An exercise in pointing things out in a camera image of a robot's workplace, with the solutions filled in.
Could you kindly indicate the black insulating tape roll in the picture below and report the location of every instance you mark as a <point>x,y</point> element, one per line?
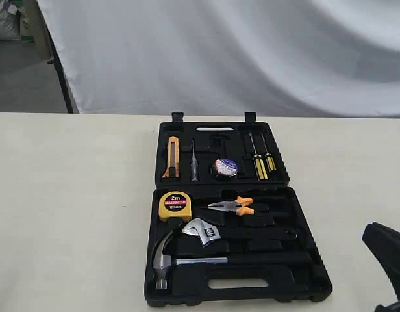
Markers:
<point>223,167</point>

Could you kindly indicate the adjustable wrench black handle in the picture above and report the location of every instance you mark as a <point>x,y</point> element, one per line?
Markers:
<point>208,233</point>

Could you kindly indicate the black plastic tool case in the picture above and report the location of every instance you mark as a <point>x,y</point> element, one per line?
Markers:
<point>275,203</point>

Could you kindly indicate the claw hammer black grip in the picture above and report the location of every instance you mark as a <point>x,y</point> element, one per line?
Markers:
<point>162,263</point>

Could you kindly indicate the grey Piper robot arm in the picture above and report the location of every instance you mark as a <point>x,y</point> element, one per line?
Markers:
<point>384,244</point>

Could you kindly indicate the clear test pen screwdriver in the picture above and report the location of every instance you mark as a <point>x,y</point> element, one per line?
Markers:
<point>194,164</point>

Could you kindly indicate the orange utility knife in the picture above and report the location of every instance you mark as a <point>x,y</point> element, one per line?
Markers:
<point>172,168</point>

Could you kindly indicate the yellow tape measure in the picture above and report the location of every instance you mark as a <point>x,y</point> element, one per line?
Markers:
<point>175,204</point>

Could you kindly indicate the large yellow black screwdriver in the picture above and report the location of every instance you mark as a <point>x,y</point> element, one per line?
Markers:
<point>258,162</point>

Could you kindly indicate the small yellow black screwdriver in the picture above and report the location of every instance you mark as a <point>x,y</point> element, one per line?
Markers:
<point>269,157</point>

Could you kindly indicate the white backdrop cloth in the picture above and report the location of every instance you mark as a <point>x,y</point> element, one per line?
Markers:
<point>274,58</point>

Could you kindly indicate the black backdrop stand pole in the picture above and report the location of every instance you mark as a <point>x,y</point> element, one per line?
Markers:
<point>56,62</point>

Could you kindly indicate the grey sack in background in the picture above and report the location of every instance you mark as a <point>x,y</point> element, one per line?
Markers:
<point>9,20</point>

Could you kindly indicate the orange handled pliers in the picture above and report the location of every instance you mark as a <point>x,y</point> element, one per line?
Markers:
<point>240,206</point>

